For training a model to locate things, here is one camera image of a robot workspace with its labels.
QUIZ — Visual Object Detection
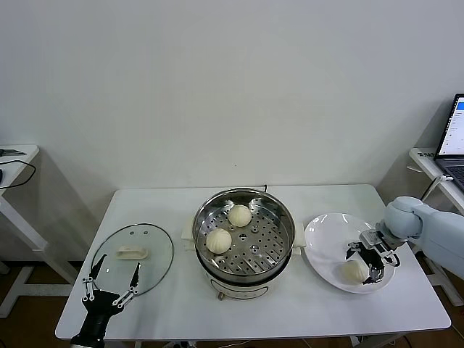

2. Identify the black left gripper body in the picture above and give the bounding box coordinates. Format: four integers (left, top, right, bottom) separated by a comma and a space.
78, 291, 123, 340

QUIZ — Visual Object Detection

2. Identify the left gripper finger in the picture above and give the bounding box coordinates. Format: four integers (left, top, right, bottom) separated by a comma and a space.
81, 254, 107, 303
112, 262, 141, 308

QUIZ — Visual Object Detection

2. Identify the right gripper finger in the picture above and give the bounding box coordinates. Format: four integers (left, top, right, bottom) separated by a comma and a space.
362, 253, 402, 285
344, 241, 365, 261

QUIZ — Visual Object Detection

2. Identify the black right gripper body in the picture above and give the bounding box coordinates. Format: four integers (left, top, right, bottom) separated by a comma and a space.
360, 245, 387, 273

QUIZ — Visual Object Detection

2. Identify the white steamed baozi bun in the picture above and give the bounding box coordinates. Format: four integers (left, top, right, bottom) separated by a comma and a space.
338, 260, 369, 285
205, 228, 233, 254
227, 204, 252, 228

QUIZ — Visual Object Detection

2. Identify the glass lid with white handle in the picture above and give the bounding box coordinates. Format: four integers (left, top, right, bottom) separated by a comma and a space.
91, 223, 175, 297

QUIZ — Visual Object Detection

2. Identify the perforated steel steamer basket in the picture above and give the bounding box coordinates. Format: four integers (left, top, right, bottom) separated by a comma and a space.
192, 187, 296, 286

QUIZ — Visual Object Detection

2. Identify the white round plate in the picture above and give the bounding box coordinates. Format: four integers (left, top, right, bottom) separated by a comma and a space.
303, 212, 396, 294

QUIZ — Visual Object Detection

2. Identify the white electric cooker base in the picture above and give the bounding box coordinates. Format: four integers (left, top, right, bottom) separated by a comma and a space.
181, 216, 306, 302

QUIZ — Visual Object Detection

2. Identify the white side table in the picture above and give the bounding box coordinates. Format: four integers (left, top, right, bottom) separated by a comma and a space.
0, 144, 79, 320
408, 146, 464, 307

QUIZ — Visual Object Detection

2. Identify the open grey laptop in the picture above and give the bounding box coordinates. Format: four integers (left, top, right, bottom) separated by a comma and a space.
434, 93, 464, 192

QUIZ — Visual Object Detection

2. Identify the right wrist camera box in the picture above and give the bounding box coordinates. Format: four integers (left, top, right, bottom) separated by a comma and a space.
358, 229, 385, 249

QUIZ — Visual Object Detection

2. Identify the white laptop cable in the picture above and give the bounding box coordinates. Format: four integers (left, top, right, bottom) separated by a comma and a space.
420, 175, 454, 200

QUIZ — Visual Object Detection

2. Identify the thin black looped cable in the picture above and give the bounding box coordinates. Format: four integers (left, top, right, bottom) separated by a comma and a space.
0, 159, 38, 189

